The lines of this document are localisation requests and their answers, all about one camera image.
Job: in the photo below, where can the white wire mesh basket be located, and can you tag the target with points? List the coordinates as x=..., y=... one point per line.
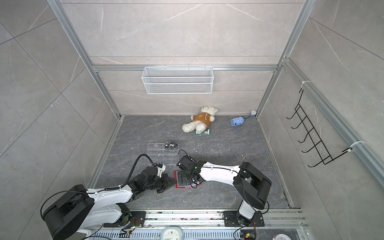
x=178, y=80

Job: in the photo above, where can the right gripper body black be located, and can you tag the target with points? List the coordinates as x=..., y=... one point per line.
x=189, y=175

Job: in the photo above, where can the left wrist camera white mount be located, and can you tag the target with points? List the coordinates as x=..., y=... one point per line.
x=160, y=169

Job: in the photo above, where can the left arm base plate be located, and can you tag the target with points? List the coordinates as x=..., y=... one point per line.
x=132, y=219

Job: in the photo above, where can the teal small dumbbell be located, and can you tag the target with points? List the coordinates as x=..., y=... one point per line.
x=206, y=131

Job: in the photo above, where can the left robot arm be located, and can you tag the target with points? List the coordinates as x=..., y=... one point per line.
x=80, y=208

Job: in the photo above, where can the white teddy bear orange shirt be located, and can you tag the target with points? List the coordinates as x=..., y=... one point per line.
x=201, y=121

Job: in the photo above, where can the blue cylindrical cup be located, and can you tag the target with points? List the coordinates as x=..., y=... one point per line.
x=237, y=121

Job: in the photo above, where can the clear acrylic organizer tray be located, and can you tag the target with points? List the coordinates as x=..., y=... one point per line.
x=159, y=154

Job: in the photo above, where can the black wire hook rack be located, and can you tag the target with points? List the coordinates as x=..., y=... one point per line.
x=312, y=136

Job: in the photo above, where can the black VIP credit card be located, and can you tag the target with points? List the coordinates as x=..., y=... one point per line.
x=171, y=145

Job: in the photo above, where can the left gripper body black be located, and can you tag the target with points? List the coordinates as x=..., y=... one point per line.
x=158, y=183

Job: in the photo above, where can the white round timer device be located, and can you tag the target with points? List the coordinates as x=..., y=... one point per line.
x=172, y=233

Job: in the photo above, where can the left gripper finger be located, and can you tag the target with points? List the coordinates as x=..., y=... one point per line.
x=169, y=181
x=163, y=188

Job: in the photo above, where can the pink white round object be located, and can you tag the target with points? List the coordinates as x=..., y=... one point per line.
x=281, y=237

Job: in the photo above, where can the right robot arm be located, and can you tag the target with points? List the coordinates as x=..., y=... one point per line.
x=251, y=184

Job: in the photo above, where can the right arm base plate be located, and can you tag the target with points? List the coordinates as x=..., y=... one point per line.
x=235, y=219

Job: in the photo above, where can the red leather card holder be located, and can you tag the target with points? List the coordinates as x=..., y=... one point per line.
x=185, y=188

